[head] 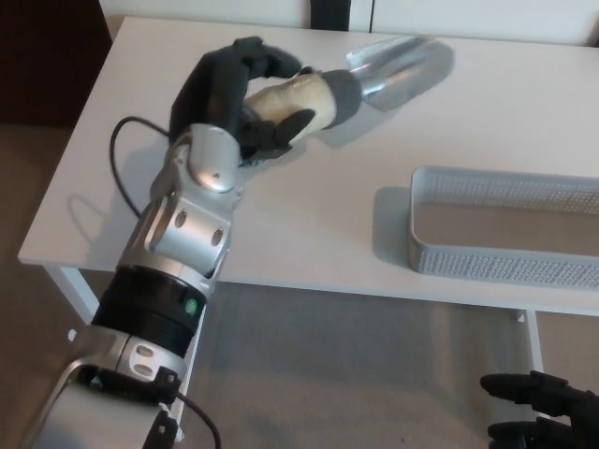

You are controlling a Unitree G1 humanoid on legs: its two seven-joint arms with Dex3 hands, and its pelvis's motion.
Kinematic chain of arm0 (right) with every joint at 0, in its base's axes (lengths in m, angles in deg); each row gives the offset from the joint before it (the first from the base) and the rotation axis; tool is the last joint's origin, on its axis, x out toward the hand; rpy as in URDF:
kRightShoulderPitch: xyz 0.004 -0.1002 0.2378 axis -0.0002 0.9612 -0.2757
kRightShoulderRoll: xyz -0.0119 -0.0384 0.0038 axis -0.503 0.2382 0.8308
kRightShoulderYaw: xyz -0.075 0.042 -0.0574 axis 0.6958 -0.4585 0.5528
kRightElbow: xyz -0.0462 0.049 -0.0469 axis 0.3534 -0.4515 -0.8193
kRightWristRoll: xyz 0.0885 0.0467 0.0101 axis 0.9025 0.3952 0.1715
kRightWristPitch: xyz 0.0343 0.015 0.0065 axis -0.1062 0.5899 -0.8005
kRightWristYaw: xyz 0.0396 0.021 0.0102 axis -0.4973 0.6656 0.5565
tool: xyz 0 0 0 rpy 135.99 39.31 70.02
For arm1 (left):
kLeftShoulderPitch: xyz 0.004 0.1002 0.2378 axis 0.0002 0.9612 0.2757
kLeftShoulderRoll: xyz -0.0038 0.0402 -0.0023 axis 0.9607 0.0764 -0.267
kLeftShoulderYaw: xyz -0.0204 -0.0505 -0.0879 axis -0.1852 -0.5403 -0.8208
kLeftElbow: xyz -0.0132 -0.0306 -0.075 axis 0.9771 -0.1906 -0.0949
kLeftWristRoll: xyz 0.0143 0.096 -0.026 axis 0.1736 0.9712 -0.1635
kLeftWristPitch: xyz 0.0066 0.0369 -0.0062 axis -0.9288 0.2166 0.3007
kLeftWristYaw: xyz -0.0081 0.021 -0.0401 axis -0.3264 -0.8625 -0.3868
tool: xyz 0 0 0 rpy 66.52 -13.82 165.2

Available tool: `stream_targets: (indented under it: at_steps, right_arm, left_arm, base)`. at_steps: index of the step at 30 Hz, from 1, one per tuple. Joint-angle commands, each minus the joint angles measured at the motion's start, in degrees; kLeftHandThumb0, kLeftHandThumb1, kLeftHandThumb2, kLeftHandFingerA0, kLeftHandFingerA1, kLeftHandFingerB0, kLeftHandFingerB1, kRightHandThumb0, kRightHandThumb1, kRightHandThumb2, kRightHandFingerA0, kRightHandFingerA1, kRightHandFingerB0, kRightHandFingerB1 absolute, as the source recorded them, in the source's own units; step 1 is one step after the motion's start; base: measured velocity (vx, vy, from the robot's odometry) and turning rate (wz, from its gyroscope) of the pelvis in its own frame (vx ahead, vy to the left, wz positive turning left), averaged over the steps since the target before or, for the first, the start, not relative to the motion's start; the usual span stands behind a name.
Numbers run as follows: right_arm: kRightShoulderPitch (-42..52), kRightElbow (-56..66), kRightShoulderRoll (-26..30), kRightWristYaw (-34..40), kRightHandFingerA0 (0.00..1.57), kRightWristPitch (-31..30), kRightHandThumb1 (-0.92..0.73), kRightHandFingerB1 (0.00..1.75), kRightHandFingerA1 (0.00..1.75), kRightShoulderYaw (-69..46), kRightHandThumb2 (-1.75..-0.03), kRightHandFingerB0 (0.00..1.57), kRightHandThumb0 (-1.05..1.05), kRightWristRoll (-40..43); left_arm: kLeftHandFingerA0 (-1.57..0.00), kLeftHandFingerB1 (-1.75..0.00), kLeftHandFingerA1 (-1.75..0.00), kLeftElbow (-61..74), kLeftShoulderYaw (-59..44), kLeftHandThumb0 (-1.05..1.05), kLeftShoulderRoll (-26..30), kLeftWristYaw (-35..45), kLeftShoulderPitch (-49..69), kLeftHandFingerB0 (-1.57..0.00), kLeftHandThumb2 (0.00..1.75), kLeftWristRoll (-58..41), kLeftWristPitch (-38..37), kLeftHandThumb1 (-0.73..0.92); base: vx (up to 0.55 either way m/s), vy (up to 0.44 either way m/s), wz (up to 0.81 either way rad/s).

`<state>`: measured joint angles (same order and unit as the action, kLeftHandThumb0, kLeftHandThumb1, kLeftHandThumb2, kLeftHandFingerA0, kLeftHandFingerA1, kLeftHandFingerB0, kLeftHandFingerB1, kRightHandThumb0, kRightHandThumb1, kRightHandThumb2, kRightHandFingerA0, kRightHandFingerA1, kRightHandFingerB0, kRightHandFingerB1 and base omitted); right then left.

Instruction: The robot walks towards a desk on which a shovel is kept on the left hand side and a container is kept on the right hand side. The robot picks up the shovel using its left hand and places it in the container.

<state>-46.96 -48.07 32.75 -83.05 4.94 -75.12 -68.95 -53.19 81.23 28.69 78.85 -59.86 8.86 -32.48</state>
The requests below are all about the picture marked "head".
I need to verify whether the white cabinet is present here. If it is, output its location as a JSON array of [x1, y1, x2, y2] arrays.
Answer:
[[100, 0, 599, 48]]

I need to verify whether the black cabinet handle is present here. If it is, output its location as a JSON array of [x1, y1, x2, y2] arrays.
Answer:
[[311, 0, 352, 32]]

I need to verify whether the dark brown wooden cabinet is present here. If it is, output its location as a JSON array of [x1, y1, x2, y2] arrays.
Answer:
[[0, 0, 113, 127]]

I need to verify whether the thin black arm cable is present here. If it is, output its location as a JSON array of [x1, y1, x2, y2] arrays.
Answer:
[[175, 392, 221, 449]]

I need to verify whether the metal scoop shovel taped handle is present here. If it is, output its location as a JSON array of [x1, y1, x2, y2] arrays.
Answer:
[[242, 36, 455, 146]]

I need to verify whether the white desk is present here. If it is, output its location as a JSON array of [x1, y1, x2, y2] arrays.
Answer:
[[17, 16, 599, 449]]

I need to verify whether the grey perforated container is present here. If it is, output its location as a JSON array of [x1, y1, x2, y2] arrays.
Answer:
[[409, 166, 599, 291]]

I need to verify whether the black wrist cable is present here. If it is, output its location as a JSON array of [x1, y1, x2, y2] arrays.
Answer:
[[110, 116, 172, 219]]

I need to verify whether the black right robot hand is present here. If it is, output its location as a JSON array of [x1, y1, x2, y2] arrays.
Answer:
[[480, 369, 599, 449]]

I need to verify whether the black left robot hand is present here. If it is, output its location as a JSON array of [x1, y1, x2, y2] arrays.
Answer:
[[168, 36, 315, 165]]

